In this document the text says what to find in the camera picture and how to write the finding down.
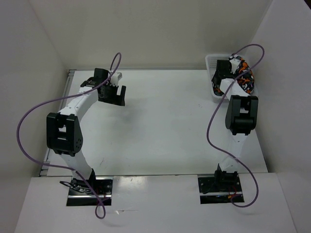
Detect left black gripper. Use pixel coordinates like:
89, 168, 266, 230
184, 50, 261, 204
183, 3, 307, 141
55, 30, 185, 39
99, 83, 126, 106

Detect camouflage orange black shorts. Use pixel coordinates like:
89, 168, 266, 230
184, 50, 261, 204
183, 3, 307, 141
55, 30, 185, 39
211, 54, 255, 97

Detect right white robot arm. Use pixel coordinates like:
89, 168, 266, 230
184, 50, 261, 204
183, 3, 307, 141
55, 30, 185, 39
212, 56, 258, 159

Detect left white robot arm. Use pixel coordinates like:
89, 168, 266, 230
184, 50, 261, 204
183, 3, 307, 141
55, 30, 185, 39
46, 68, 126, 194

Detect white plastic basket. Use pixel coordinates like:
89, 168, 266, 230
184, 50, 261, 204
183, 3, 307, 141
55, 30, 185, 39
205, 54, 255, 102

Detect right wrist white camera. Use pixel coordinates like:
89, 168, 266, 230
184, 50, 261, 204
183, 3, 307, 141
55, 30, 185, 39
229, 57, 241, 74

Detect wrist white camera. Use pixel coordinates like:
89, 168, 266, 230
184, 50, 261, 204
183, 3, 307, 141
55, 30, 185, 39
109, 72, 122, 86
229, 57, 241, 74

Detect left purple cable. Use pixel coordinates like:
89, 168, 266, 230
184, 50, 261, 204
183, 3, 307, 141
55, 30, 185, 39
16, 52, 122, 219

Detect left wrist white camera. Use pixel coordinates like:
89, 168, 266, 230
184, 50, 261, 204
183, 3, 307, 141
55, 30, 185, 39
109, 72, 122, 86

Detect aluminium table edge rail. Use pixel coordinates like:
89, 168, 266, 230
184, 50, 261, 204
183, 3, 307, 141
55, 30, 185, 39
39, 69, 76, 176

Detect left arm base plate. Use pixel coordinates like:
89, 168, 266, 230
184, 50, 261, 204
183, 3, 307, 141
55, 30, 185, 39
60, 177, 113, 207

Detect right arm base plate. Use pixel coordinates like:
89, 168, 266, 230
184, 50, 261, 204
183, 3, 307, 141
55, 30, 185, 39
198, 175, 244, 204

